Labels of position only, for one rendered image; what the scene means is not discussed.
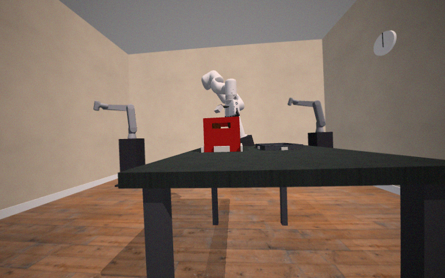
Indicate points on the red divided crate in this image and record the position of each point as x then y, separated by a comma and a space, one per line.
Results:
221, 137

